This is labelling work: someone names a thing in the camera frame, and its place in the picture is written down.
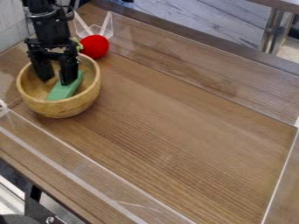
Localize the clear acrylic corner bracket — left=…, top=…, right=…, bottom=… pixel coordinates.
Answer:
left=73, top=11, right=113, bottom=39

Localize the black table frame leg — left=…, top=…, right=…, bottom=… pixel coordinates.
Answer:
left=24, top=185, right=65, bottom=224

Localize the clear acrylic front barrier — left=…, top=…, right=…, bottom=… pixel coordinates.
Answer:
left=0, top=101, right=195, bottom=224

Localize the red toy radish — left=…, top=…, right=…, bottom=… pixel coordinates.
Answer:
left=73, top=35, right=109, bottom=60

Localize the brown wooden bowl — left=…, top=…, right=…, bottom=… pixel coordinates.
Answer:
left=16, top=54, right=101, bottom=118

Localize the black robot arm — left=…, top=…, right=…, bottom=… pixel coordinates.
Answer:
left=23, top=0, right=79, bottom=86

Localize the green rectangular block stick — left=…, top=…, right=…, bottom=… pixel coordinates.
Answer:
left=45, top=70, right=84, bottom=101

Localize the metal table leg background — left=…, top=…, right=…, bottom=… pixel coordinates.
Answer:
left=259, top=8, right=295, bottom=55

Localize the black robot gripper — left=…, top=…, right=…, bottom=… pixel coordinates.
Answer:
left=24, top=6, right=79, bottom=86

